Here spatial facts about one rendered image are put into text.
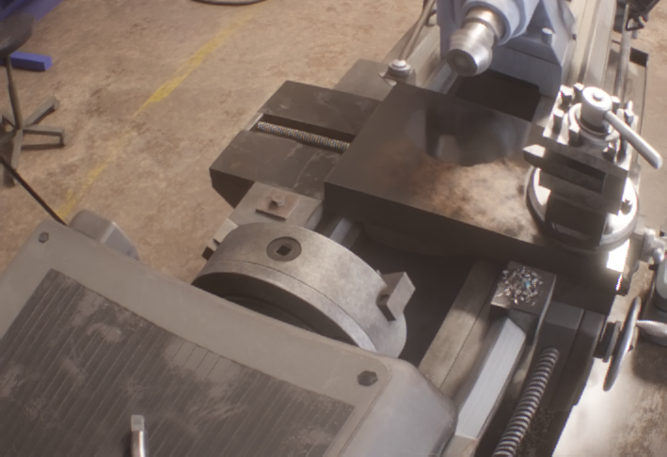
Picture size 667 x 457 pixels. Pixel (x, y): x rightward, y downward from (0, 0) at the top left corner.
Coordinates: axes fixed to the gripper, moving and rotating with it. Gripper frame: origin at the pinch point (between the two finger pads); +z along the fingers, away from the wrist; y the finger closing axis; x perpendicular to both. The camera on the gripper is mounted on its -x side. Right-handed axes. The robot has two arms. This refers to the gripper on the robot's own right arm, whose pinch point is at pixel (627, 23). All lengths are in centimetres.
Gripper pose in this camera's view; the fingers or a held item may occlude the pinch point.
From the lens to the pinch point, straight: 236.1
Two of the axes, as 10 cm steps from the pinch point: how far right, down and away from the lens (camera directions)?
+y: -4.4, 6.2, -6.5
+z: -4.3, 4.9, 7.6
